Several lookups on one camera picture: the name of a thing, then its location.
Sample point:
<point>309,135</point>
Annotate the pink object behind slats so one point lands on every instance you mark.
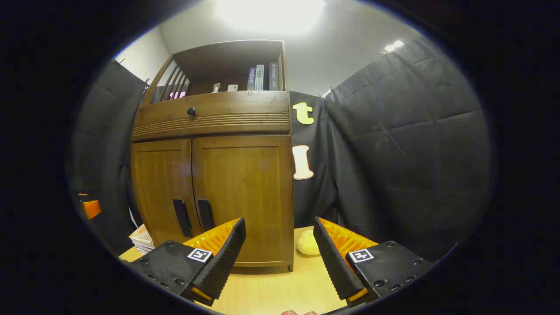
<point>177,95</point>

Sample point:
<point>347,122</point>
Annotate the stack of white books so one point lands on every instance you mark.
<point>142,239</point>

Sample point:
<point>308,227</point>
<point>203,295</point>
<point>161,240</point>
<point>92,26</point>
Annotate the wooden double-door shoe cabinet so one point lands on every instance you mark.
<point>227,54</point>

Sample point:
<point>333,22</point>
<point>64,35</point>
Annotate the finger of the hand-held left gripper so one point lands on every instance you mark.
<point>91,208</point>

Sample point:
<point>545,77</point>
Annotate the wooden cabinet drawer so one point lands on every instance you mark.
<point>236,109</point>

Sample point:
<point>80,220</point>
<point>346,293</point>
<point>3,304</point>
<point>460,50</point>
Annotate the black backdrop cloth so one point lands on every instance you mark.
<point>407,153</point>
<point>109,153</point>

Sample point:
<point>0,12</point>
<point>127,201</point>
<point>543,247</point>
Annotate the black drawer knob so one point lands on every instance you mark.
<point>191,111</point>

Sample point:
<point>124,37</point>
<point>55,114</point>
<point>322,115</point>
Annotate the small ceiling light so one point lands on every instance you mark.
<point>393,45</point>

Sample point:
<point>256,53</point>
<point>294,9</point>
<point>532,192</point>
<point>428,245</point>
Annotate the blue book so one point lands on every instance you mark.
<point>251,79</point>

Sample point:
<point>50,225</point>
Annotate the large ceiling light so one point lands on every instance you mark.
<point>271,13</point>

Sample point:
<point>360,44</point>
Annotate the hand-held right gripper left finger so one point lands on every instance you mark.
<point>227,253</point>

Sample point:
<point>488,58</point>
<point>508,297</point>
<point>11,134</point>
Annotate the wooden shoe cabinet door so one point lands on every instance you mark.
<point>245,183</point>
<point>162,188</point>

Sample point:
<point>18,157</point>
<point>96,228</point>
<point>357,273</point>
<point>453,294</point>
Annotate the grey book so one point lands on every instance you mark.
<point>259,78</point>

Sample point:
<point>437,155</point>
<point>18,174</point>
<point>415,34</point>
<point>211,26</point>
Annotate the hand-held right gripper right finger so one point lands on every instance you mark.
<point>334,258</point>

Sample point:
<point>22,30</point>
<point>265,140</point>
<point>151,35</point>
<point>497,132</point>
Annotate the yellow soft toy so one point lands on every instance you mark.
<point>307,244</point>

